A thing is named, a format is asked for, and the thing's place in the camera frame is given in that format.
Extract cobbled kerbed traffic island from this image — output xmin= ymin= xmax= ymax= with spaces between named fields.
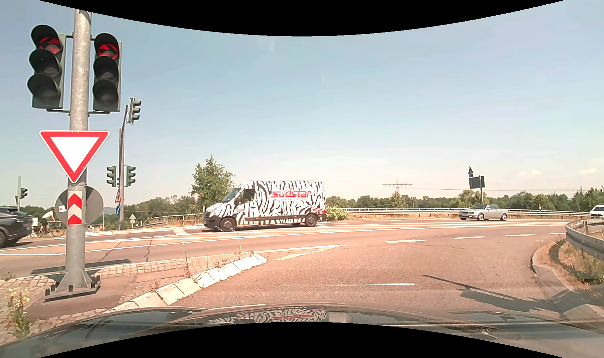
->
xmin=0 ymin=252 xmax=268 ymax=351

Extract car's own bonnet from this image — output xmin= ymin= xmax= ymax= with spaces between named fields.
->
xmin=0 ymin=302 xmax=604 ymax=358

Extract silver convertible car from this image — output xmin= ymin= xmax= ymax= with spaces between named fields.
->
xmin=458 ymin=204 xmax=510 ymax=221

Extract green tree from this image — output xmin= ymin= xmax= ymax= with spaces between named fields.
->
xmin=189 ymin=153 xmax=236 ymax=210

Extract traffic light with give-way sign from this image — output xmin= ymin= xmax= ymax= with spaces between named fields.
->
xmin=27 ymin=9 xmax=123 ymax=302

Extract grey asphalt road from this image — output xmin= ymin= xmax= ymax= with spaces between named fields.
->
xmin=0 ymin=219 xmax=604 ymax=329

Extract electricity pylon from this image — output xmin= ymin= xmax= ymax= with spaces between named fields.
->
xmin=382 ymin=179 xmax=413 ymax=195

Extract row of trees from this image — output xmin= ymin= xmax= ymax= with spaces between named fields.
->
xmin=326 ymin=186 xmax=604 ymax=211

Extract traffic light on tall pole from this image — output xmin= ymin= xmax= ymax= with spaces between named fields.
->
xmin=106 ymin=97 xmax=142 ymax=231

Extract dry grass verge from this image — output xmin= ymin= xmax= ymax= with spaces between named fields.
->
xmin=537 ymin=221 xmax=604 ymax=299

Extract person on bicycle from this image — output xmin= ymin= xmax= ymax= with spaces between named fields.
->
xmin=30 ymin=209 xmax=66 ymax=239

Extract curved grey guard rail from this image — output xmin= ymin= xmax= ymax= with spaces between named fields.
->
xmin=565 ymin=218 xmax=604 ymax=269

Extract dark road sign on post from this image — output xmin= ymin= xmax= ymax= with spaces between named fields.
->
xmin=468 ymin=166 xmax=486 ymax=206

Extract zebra-striped van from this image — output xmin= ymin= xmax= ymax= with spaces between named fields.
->
xmin=203 ymin=180 xmax=328 ymax=232

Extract black car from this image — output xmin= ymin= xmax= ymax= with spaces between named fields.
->
xmin=0 ymin=206 xmax=34 ymax=250

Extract road markings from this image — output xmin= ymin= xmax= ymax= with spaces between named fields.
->
xmin=0 ymin=220 xmax=571 ymax=287

